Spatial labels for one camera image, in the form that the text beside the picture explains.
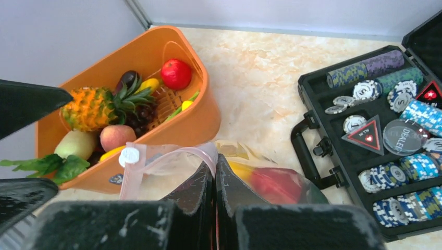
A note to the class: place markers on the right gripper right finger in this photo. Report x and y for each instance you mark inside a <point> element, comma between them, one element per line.
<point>247,221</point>

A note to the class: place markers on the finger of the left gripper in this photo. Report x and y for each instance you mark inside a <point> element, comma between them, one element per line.
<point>19,199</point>
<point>23,104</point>

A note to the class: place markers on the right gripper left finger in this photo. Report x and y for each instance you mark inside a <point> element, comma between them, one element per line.
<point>180,220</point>

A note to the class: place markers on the yellow toy banana bunch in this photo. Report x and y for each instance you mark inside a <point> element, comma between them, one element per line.
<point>242,171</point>

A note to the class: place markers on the red toy pepper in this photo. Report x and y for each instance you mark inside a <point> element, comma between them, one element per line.
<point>277,185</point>

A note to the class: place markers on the clear zip top bag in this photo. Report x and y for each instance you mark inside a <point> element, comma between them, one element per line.
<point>140,160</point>

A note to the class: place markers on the dark green toy avocado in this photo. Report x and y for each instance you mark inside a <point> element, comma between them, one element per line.
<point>315,196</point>

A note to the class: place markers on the red toy tomato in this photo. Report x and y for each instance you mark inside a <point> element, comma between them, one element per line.
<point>176,74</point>

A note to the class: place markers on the toy pineapple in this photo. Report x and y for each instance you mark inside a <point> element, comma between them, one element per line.
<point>94,108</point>

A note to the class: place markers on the toy peach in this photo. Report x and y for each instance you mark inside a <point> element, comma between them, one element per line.
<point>115,136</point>

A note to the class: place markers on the orange plastic basket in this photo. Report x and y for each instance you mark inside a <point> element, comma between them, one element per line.
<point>145,54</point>

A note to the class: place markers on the dark toy grape bunch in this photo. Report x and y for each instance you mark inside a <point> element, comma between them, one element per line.
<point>139,120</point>

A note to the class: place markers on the toy eggplant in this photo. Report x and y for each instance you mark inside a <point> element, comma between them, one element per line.
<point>128,78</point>

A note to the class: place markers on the small yellow toy fruit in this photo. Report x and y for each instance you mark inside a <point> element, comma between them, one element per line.
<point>152,84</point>

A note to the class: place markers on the black poker chip case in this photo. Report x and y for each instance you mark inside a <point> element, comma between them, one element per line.
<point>373,127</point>

